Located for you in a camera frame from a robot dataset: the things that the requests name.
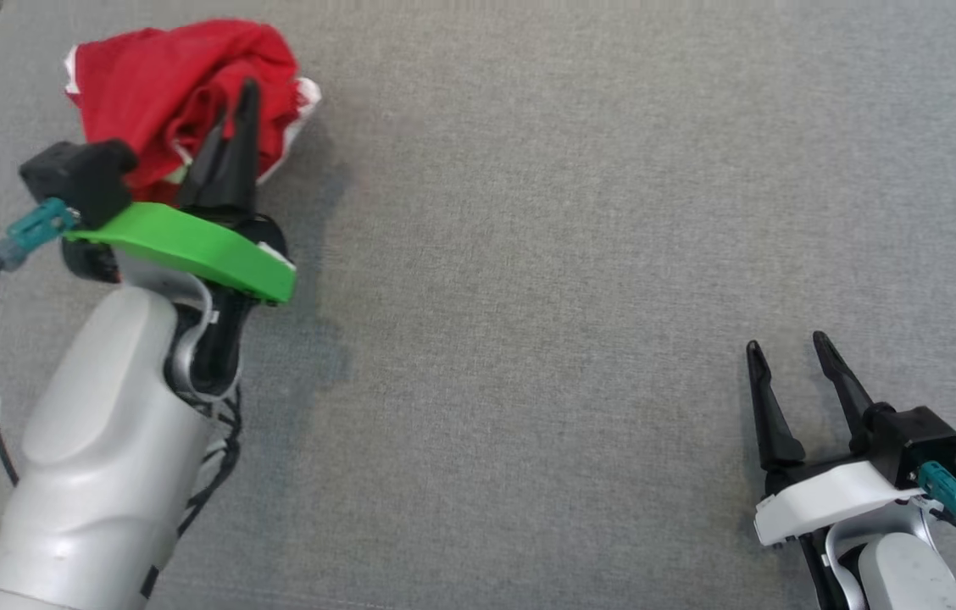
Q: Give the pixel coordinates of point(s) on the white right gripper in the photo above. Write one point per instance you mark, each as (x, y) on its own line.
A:
(825, 500)

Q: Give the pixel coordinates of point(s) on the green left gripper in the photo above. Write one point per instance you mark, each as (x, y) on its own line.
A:
(190, 241)

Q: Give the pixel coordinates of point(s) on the plain red garment white trim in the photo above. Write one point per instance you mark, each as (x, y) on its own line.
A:
(156, 76)

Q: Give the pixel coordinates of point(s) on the grey fabric sofa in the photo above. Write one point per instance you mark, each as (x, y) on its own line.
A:
(529, 296)

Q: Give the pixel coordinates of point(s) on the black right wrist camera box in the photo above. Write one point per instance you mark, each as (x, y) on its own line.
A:
(914, 440)

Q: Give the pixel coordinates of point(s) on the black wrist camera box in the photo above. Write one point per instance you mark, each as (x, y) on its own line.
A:
(914, 440)
(84, 178)

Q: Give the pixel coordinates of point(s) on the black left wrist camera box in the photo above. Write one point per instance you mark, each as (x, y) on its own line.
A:
(84, 178)

